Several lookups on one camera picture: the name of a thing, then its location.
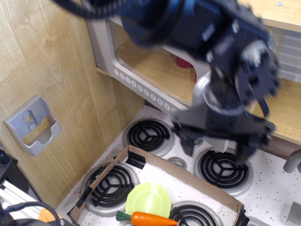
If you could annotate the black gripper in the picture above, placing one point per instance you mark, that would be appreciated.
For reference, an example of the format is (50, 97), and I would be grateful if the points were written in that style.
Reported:
(249, 131)

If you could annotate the grey toy microwave door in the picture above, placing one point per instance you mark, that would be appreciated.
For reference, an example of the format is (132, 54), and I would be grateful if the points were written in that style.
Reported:
(150, 73)

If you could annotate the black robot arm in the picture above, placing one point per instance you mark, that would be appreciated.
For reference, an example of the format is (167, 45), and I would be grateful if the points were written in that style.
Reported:
(226, 35)

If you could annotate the red cup inside microwave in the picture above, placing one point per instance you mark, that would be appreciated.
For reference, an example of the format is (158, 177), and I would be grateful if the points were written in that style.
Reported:
(183, 63)

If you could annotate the back right stove burner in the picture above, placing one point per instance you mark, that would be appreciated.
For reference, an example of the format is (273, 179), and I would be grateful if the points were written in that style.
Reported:
(224, 171)

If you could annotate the stove burner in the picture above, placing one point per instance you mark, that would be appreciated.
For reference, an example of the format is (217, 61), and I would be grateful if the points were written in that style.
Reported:
(191, 213)
(111, 193)
(150, 135)
(224, 171)

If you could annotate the grey stove knob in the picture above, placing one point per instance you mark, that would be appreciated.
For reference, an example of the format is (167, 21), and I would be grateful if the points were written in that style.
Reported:
(179, 162)

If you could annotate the back left stove burner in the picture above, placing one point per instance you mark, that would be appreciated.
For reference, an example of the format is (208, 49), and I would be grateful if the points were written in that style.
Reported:
(150, 135)

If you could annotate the front right stove burner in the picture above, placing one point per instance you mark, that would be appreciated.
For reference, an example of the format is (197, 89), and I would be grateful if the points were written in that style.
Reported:
(191, 213)

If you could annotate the grey sink faucet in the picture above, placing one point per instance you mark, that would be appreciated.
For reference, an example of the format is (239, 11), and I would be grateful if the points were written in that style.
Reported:
(293, 162)

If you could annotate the wooden shelf cabinet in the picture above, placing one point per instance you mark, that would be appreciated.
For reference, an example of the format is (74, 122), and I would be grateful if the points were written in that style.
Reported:
(283, 20)

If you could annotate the light green plastic plate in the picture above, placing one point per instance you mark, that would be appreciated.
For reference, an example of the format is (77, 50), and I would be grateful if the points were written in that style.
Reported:
(149, 198)

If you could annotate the orange toy carrot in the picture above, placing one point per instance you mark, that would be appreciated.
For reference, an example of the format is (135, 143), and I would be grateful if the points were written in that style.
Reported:
(145, 219)

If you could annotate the front left stove burner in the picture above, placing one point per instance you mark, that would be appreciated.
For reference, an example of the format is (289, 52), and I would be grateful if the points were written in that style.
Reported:
(111, 193)

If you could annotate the brown cardboard barrier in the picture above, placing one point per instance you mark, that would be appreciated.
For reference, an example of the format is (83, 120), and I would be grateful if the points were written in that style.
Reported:
(179, 183)

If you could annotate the black equipment at left edge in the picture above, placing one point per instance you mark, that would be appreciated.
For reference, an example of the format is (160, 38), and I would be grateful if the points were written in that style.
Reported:
(17, 206)

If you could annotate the grey wall phone holder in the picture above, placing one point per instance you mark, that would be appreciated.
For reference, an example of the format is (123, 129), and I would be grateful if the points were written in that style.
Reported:
(27, 118)

